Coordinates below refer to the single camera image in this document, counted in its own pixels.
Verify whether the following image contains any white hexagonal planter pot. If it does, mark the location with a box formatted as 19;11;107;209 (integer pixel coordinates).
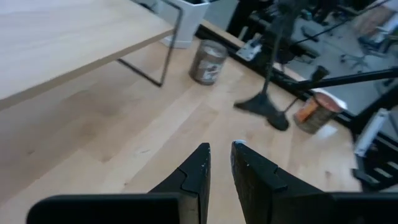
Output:
157;0;211;50

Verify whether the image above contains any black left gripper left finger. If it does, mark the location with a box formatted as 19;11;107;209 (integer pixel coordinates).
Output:
26;142;211;224

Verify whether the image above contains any white frame bracket bar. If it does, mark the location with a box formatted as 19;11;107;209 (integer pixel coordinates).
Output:
353;108;390;158

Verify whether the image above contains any grey office chair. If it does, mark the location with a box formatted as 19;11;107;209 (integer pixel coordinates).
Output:
338;24;398;71

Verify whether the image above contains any silver bracket plate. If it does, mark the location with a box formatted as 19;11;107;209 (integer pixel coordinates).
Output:
235;39;262;62

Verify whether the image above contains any wooden background table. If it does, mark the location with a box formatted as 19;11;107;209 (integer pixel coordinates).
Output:
353;1;398;37

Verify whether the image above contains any glass candle jar pale wax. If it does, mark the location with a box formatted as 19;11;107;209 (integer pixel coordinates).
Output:
188;39;229;86

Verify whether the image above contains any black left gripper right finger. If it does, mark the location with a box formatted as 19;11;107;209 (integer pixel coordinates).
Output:
231;141;398;224

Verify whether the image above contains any glass candle jar orange wax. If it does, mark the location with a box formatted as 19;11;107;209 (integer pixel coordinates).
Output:
293;88;348;135

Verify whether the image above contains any wooden shelf with black legs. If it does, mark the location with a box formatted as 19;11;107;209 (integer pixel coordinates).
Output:
0;0;185;111

